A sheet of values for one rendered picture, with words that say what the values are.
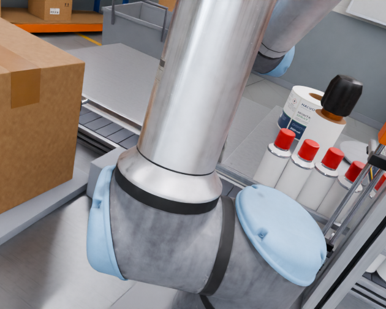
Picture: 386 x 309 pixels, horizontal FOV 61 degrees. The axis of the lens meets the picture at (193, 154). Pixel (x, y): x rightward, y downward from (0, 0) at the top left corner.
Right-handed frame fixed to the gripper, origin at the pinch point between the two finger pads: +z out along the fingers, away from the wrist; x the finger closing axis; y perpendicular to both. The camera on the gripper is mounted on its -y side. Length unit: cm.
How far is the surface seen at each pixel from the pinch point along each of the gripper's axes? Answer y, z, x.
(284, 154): -2.0, -2.6, -17.2
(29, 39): -21.2, -34.3, 22.2
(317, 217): -4.1, 10.6, -22.9
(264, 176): -2.8, 2.1, -12.7
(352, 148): 63, 21, -27
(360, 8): 437, -29, -28
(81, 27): 289, -77, 296
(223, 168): -4.0, -0.4, -4.1
